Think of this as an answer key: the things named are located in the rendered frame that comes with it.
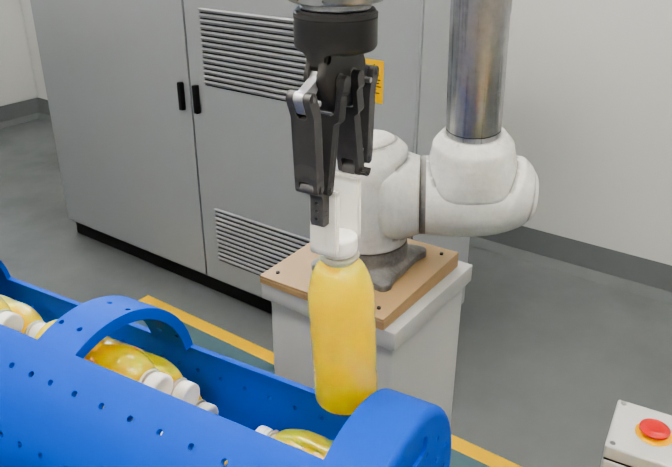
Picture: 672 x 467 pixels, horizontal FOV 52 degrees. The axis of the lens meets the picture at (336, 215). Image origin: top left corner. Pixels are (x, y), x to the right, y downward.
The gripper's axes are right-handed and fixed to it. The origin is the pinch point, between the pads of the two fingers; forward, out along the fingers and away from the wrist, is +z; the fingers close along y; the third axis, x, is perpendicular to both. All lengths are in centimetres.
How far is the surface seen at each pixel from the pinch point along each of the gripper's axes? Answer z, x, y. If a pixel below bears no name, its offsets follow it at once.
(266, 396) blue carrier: 34.7, -15.7, -7.8
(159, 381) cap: 25.2, -21.8, 5.7
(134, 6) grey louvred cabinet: 14, -192, -165
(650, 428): 31, 32, -23
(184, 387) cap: 30.0, -22.7, 0.7
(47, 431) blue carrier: 26.0, -27.4, 18.0
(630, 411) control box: 33, 29, -27
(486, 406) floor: 143, -21, -149
